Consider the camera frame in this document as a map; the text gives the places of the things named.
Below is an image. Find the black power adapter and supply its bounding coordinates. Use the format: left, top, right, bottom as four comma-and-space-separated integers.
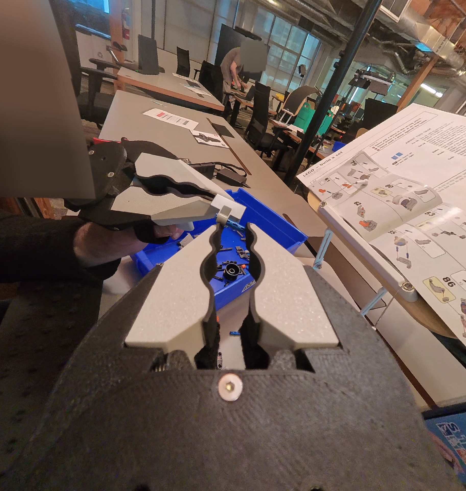
216, 168, 248, 185

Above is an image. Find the green bag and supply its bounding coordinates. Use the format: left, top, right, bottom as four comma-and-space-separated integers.
292, 101, 334, 133

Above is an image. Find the blue parts bin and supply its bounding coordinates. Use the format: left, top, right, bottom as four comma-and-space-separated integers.
130, 188, 309, 312

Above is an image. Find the person's left hand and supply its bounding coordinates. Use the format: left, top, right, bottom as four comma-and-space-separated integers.
74, 222, 184, 269

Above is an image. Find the blue robot kit box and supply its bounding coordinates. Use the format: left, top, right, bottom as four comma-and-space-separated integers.
423, 407, 466, 488

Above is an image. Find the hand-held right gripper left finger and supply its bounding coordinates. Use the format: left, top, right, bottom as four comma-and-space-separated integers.
125, 222, 223, 351

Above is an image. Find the book stand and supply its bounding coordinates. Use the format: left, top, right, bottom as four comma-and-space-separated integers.
297, 188, 466, 340

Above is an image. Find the grey panel piece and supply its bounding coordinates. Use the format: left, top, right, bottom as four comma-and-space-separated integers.
214, 194, 247, 225

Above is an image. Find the black monitor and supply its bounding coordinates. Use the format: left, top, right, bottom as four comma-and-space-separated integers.
137, 34, 161, 76

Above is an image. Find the black mat sheet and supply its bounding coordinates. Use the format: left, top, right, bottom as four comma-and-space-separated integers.
207, 122, 237, 139

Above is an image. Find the white paper sheet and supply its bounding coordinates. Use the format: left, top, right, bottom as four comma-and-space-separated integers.
143, 108, 200, 132

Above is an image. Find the black office chair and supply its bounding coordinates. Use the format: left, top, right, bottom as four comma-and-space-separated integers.
244, 82, 291, 159
81, 58, 120, 125

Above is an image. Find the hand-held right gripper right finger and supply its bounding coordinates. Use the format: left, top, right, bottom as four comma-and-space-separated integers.
246, 222, 341, 350

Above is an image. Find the grey table with wood edge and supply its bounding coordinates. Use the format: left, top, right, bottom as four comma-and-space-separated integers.
116, 65, 226, 113

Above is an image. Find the white instruction booklet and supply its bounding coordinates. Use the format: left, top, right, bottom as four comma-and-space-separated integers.
296, 103, 466, 359

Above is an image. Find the brown wooden strip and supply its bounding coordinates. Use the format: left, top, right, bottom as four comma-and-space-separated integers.
205, 117, 253, 178

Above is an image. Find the black pole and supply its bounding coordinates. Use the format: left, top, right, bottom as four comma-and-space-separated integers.
294, 0, 383, 189

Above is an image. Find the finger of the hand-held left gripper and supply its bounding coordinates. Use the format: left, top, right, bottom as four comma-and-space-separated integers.
110, 186, 219, 231
134, 152, 234, 203

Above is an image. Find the person's left forearm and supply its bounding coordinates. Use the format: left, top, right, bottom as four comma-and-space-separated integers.
0, 208, 121, 285

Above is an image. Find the printed leaflet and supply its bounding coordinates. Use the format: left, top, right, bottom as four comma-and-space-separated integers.
191, 130, 228, 147

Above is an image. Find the pile of small building parts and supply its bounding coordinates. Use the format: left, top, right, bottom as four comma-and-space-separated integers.
214, 245, 252, 287

